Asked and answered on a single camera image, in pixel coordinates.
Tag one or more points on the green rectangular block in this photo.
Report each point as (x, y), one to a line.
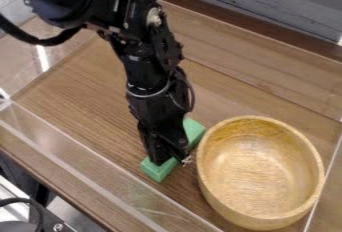
(157, 173)

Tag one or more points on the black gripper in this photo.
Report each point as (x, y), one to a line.
(160, 112)

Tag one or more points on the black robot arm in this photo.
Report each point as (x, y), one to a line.
(135, 28)

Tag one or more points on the brown wooden bowl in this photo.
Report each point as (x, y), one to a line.
(260, 172)

